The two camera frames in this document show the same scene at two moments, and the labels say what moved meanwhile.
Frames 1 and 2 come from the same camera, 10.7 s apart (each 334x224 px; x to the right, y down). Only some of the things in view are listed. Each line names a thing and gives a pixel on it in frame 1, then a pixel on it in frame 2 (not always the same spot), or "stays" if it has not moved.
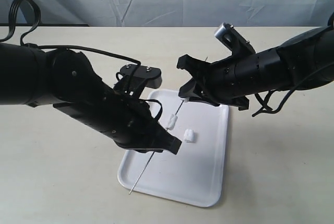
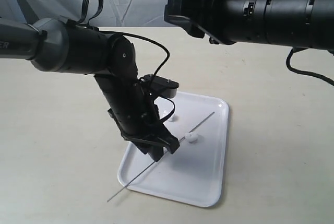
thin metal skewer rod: [132, 189] → [160, 157]
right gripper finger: [194, 92] → [203, 2]
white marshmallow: [172, 120] → [166, 112]
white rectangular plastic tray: [195, 174] stays
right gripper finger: [196, 67] → [194, 28]
